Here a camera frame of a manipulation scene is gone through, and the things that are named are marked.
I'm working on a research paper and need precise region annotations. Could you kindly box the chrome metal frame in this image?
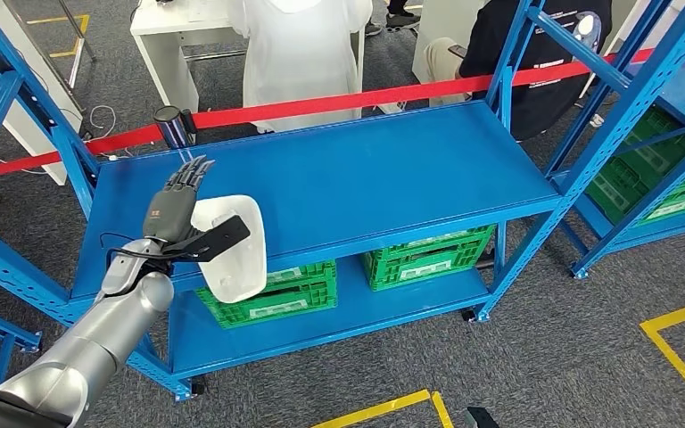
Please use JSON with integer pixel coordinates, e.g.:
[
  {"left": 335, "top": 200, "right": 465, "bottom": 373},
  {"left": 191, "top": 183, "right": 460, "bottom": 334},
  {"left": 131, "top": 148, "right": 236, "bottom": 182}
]
[{"left": 55, "top": 0, "right": 96, "bottom": 90}]

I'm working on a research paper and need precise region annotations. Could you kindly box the white panel board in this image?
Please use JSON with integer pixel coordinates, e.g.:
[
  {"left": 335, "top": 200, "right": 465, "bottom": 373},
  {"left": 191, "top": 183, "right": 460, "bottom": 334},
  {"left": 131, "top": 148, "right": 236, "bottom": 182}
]
[{"left": 0, "top": 0, "right": 84, "bottom": 187}]

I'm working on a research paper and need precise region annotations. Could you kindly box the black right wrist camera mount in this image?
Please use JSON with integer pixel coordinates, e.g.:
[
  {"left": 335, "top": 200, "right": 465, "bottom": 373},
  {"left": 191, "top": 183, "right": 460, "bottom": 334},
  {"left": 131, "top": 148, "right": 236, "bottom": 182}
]
[{"left": 465, "top": 406, "right": 500, "bottom": 428}]

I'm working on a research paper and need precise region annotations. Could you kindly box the black barrier post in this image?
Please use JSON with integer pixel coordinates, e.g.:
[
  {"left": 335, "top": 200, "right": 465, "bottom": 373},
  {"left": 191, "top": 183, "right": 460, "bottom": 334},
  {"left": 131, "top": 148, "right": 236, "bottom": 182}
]
[{"left": 153, "top": 105, "right": 198, "bottom": 150}]

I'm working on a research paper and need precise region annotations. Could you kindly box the white curved plastic part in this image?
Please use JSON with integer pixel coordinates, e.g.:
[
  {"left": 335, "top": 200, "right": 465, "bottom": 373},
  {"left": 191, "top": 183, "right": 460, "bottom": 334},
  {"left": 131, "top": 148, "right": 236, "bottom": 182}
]
[{"left": 190, "top": 194, "right": 268, "bottom": 305}]

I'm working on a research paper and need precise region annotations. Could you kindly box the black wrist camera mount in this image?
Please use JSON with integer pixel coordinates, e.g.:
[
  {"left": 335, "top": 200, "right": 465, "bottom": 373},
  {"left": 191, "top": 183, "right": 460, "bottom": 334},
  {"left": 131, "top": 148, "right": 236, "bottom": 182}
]
[
  {"left": 161, "top": 214, "right": 252, "bottom": 264},
  {"left": 465, "top": 406, "right": 500, "bottom": 428}
]

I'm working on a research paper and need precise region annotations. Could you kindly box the white cabinet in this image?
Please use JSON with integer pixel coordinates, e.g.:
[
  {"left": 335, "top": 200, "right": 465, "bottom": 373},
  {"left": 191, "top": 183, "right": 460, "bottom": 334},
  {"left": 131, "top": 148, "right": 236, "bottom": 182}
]
[{"left": 411, "top": 0, "right": 498, "bottom": 84}]

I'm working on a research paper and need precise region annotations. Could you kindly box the white table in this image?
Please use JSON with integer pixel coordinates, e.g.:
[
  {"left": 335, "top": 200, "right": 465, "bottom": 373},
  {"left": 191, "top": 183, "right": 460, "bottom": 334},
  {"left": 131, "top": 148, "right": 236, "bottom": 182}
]
[{"left": 129, "top": 0, "right": 249, "bottom": 113}]

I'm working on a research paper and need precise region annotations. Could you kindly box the blue metal shelf rack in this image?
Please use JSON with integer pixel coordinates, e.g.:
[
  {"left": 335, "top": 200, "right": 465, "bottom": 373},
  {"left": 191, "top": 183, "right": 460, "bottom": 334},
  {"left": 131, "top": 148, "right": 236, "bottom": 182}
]
[
  {"left": 0, "top": 0, "right": 685, "bottom": 404},
  {"left": 546, "top": 0, "right": 685, "bottom": 280},
  {"left": 0, "top": 300, "right": 44, "bottom": 392}
]

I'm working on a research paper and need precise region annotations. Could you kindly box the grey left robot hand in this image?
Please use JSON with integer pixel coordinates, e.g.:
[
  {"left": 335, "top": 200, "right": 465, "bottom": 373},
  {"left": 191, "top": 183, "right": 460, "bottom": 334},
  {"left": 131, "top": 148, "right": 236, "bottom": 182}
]
[{"left": 141, "top": 155, "right": 217, "bottom": 244}]

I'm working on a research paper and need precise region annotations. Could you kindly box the red barrier tape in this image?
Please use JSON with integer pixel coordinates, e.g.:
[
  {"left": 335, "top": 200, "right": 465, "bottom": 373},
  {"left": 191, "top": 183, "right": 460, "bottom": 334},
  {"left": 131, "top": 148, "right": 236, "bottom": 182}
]
[{"left": 0, "top": 36, "right": 685, "bottom": 180}]

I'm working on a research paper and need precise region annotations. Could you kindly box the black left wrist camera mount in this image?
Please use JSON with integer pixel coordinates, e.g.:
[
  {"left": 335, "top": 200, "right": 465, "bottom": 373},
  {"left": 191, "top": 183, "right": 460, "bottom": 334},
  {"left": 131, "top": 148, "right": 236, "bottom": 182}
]
[{"left": 161, "top": 214, "right": 252, "bottom": 264}]

